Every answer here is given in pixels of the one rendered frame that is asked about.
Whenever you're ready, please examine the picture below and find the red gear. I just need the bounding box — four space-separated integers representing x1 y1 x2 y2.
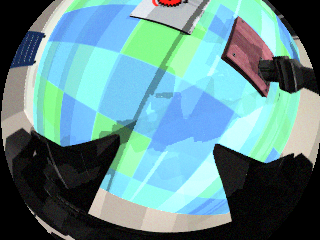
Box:
157 0 181 7

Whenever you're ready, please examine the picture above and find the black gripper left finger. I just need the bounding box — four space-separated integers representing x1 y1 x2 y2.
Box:
31 131 120 213

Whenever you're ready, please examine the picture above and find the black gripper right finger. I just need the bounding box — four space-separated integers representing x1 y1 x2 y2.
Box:
212 143 295 220

